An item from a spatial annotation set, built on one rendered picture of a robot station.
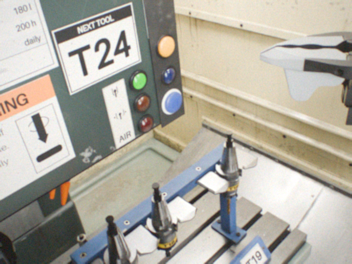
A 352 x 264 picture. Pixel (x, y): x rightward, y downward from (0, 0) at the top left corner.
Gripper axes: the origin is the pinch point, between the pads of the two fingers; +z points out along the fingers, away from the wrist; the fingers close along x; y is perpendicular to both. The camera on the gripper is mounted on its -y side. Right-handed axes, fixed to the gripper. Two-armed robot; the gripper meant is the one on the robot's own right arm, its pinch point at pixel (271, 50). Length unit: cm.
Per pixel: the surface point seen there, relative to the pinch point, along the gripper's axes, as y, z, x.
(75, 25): -6.2, 18.5, -9.3
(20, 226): 71, 76, 20
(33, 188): 9.0, 23.5, -17.6
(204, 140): 82, 31, 86
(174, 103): 8.0, 12.3, -0.2
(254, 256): 70, 3, 23
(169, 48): 0.2, 12.2, 0.2
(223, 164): 39.9, 10.8, 24.8
